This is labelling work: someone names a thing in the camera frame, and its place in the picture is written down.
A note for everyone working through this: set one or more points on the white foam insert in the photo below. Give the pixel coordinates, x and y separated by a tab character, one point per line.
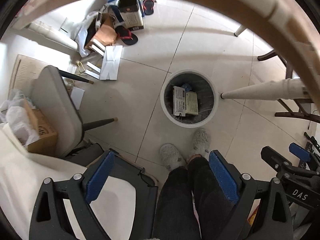
110	65

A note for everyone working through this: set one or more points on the person's black pants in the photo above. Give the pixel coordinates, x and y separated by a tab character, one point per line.
190	200

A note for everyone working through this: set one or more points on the beige board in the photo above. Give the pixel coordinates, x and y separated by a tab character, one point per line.
25	70

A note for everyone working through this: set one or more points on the white paper sheet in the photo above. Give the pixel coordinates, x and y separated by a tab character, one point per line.
77	97

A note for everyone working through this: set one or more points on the grey padded chair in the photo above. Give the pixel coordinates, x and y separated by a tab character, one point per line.
57	105

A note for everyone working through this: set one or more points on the white medicine box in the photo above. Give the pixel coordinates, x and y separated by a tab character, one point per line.
178	102

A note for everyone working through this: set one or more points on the orange printed box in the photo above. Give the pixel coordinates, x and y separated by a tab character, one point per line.
253	216

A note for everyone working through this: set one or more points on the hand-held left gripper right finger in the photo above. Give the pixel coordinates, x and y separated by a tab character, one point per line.
223	177

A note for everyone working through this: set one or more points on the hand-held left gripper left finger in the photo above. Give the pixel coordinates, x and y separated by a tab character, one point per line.
100	177

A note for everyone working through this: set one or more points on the dark wooden chair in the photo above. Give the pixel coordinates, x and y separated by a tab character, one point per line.
290	113

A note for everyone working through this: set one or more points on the grey fuzzy slipper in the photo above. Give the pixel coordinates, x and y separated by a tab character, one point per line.
200	141
171	156

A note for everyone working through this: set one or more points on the brown cardboard box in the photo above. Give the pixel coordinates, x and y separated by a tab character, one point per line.
42	130

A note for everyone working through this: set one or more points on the cream medicine box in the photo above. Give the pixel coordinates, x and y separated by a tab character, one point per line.
192	103

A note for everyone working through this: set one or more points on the red black slipper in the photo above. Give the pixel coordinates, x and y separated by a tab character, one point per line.
148	5
126	35

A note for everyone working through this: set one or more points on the white plastic bag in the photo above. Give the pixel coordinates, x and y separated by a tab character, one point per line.
85	32

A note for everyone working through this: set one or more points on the crumpled white plastic wrap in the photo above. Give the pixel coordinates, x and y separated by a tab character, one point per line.
17	120

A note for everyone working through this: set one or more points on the printed carton box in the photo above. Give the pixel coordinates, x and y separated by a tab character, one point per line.
131	17

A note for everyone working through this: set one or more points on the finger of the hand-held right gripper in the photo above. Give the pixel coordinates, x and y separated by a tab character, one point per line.
273	157
300	151

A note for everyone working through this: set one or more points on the white round trash bin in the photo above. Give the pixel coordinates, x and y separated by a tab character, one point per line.
163	100

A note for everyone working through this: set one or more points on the white foam strip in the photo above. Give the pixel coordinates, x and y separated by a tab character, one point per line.
92	70

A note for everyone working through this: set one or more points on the white cloth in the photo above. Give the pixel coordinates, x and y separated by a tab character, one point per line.
25	180

